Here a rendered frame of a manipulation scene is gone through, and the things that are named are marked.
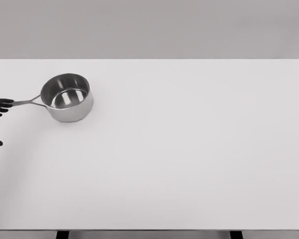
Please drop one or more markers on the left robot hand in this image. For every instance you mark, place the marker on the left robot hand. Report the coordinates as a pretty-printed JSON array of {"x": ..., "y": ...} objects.
[{"x": 0, "y": 104}]

